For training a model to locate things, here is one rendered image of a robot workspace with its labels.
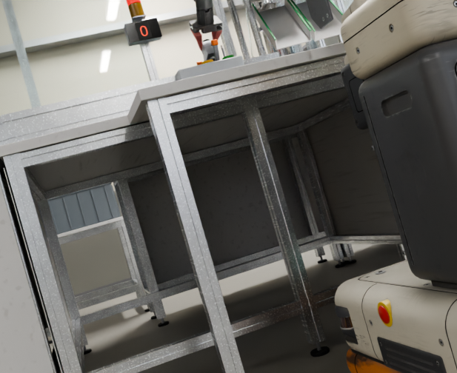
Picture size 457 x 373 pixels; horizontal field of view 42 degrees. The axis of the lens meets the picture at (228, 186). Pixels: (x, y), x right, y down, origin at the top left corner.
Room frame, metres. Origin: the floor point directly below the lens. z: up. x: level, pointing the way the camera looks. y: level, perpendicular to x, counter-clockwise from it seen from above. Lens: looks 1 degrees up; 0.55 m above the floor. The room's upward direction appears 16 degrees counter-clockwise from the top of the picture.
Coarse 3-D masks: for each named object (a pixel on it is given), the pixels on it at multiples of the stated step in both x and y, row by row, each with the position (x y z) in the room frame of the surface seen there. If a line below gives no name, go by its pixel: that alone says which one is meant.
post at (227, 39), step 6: (216, 0) 3.25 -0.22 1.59; (216, 6) 3.24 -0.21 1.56; (222, 6) 3.25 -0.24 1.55; (216, 12) 3.24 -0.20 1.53; (222, 12) 3.25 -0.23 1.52; (222, 18) 3.25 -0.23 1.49; (222, 24) 3.24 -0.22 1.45; (222, 30) 3.24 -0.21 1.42; (228, 30) 3.25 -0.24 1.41; (222, 36) 3.25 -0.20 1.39; (228, 36) 3.25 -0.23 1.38; (222, 42) 3.28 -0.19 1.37; (228, 42) 3.25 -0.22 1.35; (228, 48) 3.24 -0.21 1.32; (234, 48) 3.25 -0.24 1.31; (228, 54) 3.24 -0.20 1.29; (234, 54) 3.25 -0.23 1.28
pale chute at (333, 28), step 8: (328, 0) 2.22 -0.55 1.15; (296, 8) 2.20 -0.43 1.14; (304, 8) 2.27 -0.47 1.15; (336, 8) 2.16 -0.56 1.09; (304, 16) 2.15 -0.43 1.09; (336, 16) 2.19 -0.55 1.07; (312, 24) 2.18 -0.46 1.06; (328, 24) 2.16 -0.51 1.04; (336, 24) 2.16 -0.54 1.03; (312, 32) 2.10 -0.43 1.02; (320, 32) 2.14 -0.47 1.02; (328, 32) 2.13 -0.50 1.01; (336, 32) 2.12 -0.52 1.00
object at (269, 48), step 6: (264, 0) 3.02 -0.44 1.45; (270, 0) 3.00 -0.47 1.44; (264, 6) 2.97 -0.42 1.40; (270, 6) 2.96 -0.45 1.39; (276, 6) 2.97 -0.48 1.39; (264, 36) 3.00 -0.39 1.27; (264, 42) 3.02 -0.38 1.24; (270, 42) 2.97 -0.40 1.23; (270, 48) 2.98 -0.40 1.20; (288, 48) 2.97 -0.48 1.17; (282, 54) 2.96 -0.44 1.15; (288, 54) 2.96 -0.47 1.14
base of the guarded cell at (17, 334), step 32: (0, 160) 1.72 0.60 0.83; (0, 192) 1.67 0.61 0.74; (0, 224) 1.66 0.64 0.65; (0, 256) 1.66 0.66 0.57; (0, 288) 1.65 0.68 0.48; (32, 288) 1.68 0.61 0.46; (0, 320) 1.65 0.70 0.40; (32, 320) 1.67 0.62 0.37; (0, 352) 1.64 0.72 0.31; (32, 352) 1.66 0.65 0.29
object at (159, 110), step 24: (288, 72) 1.57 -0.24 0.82; (312, 72) 1.60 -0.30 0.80; (336, 72) 1.61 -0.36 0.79; (192, 96) 1.50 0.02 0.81; (216, 96) 1.52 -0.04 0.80; (240, 96) 1.55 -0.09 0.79; (168, 120) 1.48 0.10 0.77; (168, 144) 1.49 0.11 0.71; (168, 168) 1.47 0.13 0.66; (192, 192) 1.48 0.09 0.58; (192, 216) 1.48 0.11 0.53; (192, 240) 1.48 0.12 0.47; (192, 264) 1.50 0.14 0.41; (216, 288) 1.48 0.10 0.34; (216, 312) 1.48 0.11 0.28; (216, 336) 1.47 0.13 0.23; (240, 360) 1.48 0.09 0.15
